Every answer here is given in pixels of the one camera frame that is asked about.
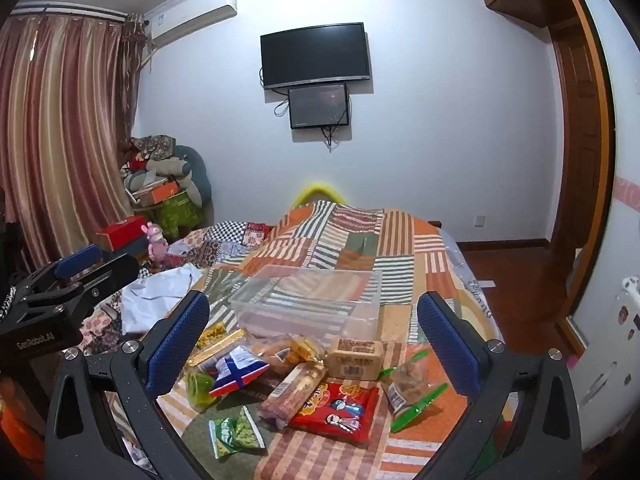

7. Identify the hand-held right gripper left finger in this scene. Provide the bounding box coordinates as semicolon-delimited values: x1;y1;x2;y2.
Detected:
45;290;211;480

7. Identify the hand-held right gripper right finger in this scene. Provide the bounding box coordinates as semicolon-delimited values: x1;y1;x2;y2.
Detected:
416;291;583;480

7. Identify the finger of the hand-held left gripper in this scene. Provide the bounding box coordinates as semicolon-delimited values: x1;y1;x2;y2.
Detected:
12;243;104;294
25;253;139;311

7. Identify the lime green jelly cup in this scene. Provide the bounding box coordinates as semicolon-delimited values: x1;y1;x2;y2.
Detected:
186;370;221;411

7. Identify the green-edged clear snack bag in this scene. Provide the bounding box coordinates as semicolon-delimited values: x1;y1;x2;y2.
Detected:
379;350;450;433

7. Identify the orange-edged clear bread bag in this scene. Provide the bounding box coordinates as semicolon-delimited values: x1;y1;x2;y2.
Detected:
250;335;326;376

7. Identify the clear plastic container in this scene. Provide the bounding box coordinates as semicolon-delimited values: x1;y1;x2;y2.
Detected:
229;264;383;343

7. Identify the person's left forearm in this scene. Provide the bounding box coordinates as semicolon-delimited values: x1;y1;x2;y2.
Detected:
0;380;46;466

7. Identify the gold wrapped snack bar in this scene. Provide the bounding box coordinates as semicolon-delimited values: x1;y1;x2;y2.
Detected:
186;331;248;368

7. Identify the red box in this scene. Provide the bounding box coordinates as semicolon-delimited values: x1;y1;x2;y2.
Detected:
96;215;148;251

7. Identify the pink plush toy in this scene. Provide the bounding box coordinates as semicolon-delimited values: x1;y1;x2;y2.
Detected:
145;221;171;261

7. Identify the blue red white snack packet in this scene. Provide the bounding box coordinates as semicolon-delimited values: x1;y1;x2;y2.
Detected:
209;347;271;398

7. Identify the grey printed bed sheet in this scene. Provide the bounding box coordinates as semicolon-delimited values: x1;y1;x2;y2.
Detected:
440;227;501;341

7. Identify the orange striped patchwork blanket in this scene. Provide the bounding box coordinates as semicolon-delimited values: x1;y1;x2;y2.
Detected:
160;200;506;480

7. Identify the tan cake box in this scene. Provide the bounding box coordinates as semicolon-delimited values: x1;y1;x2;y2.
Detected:
326;337;385;381

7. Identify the orange cardboard box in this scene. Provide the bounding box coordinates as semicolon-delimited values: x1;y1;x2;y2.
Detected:
137;182;181;206

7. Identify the small green snack packet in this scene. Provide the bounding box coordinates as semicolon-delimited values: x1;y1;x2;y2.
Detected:
209;406;266;460

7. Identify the floral checked quilt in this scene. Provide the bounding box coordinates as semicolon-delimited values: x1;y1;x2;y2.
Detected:
80;220;273;356

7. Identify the grey plush toy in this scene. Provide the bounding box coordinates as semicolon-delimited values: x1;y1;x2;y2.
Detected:
142;157;193;181

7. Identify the long brown wafer pack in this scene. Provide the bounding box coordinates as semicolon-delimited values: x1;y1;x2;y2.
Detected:
257;362;328;431

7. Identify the striped red brown curtain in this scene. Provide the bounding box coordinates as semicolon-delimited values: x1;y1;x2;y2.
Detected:
0;7;146;271

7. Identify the red cartoon snack packet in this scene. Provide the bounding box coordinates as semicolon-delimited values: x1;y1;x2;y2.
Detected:
289;381;381;445

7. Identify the blue-grey cushion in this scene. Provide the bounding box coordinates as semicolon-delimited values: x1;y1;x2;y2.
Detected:
170;145;213;206

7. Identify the floral cloth bundle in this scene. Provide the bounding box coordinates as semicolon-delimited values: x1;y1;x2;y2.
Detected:
131;135;177;161

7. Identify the white panel with stickers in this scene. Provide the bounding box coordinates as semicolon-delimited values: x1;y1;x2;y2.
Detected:
570;275;640;453

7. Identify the yellow round object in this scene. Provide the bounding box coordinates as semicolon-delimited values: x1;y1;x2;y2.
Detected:
292;182;346;208

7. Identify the wooden door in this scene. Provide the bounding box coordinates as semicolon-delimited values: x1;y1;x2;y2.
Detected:
550;17;615;281

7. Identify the white air conditioner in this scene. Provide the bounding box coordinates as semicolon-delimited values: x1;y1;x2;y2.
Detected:
145;0;238;43

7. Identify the white wardrobe door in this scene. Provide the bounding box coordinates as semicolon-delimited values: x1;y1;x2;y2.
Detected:
567;0;640;281

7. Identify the white curtain rail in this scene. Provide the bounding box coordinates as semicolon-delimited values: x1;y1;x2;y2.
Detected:
10;2;128;23

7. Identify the small black wall monitor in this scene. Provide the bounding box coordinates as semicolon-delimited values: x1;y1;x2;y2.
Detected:
288;84;350;130

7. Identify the black wall television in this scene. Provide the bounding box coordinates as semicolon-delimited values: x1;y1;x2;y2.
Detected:
260;22;372;91

